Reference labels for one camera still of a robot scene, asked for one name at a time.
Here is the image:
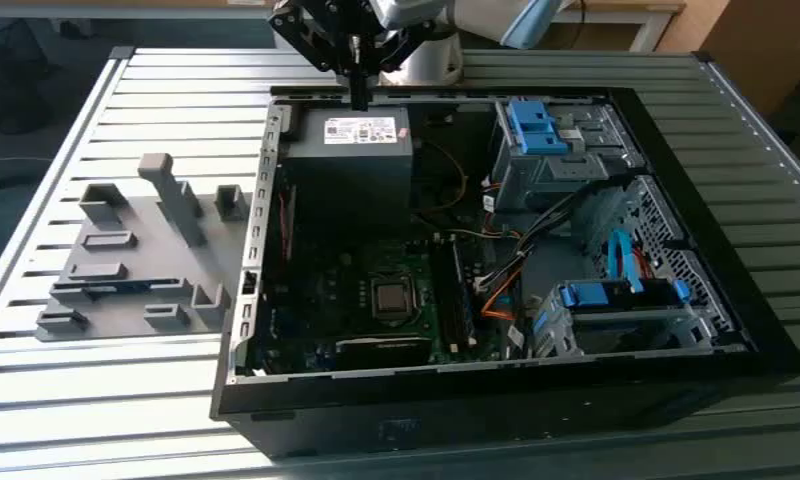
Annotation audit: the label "blue RAM stick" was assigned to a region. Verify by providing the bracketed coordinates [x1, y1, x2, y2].
[81, 281, 156, 297]

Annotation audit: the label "thin red wire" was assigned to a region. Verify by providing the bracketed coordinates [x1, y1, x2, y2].
[277, 189, 293, 262]

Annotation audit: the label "brown wooden cabinet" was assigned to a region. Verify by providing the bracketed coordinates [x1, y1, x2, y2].
[656, 0, 800, 119]

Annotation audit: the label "low metal disk bay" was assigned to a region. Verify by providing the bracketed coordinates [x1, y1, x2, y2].
[530, 279, 748, 359]

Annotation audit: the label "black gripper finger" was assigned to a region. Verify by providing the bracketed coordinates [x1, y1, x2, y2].
[268, 7, 360, 111]
[357, 24, 435, 111]

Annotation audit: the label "tall metal drive cage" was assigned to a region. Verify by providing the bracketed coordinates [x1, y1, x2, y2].
[489, 99, 648, 214]

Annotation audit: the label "grey power supply unit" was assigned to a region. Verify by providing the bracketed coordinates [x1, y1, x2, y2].
[283, 107, 419, 226]

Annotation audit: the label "white-framed wooden desk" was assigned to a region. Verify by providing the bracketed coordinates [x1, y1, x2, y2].
[546, 0, 687, 52]

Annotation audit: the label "multicolour power wires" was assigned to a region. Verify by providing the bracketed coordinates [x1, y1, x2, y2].
[449, 227, 526, 242]

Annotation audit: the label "blue flat data wire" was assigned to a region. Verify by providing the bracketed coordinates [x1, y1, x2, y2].
[606, 228, 646, 294]

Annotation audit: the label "thin orange wire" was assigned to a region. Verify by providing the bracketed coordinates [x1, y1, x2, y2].
[412, 139, 469, 214]

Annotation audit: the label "silver CPU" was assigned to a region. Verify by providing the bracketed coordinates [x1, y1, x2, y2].
[375, 283, 413, 313]

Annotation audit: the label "grey parts rack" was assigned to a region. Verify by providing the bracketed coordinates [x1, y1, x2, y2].
[33, 152, 252, 343]

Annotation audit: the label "blue plastic drive carrier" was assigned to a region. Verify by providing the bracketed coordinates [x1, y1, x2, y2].
[505, 101, 568, 156]

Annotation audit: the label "orange flat data wire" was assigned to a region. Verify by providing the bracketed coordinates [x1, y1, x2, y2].
[480, 269, 530, 320]

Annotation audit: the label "black cable bundle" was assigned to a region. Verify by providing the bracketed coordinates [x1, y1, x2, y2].
[485, 177, 632, 291]

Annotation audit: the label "green motherboard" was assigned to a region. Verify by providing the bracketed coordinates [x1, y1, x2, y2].
[259, 234, 508, 374]

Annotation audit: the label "black open PC case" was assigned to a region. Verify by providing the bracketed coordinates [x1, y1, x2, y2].
[209, 84, 800, 459]

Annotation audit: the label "blue carrier with black disk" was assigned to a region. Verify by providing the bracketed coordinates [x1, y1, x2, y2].
[559, 279, 694, 311]

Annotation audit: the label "black graphics card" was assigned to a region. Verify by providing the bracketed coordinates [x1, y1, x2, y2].
[332, 333, 435, 371]

